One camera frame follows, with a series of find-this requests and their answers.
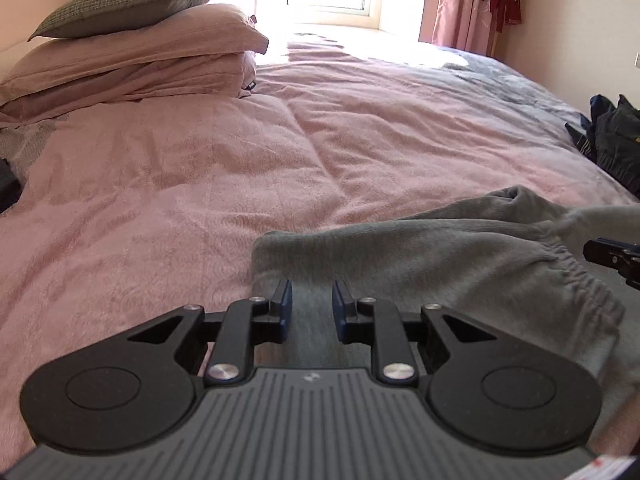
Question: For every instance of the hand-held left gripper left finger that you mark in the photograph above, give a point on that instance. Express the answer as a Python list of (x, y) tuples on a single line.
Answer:
[(286, 310)]

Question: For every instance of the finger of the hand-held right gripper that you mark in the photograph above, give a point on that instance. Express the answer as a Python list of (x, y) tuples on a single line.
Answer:
[(612, 255)]

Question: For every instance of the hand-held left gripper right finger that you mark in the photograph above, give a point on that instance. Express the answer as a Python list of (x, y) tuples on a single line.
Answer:
[(340, 312)]

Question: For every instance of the grey sweatpants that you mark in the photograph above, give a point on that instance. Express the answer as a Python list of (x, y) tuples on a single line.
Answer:
[(450, 260)]

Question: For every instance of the dark clothes pile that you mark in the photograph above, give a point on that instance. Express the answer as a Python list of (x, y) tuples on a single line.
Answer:
[(620, 145)]

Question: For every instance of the pink bed blanket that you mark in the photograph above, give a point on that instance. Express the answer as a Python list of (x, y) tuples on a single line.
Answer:
[(200, 170)]

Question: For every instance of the lower pink pillow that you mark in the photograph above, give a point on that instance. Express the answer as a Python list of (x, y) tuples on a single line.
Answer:
[(125, 87)]

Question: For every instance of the pink pillow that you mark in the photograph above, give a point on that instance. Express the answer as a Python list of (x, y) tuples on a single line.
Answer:
[(125, 87), (150, 42)]

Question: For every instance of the red hanging garment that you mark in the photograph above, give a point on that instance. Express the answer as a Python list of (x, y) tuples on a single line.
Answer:
[(505, 0)]

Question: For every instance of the pink curtain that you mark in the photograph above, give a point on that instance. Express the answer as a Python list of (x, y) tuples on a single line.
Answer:
[(460, 5)]

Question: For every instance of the black object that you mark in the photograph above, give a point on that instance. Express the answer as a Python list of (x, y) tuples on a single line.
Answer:
[(9, 185)]

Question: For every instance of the grey pillow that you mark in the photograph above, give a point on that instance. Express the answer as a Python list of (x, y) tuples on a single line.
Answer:
[(120, 7)]

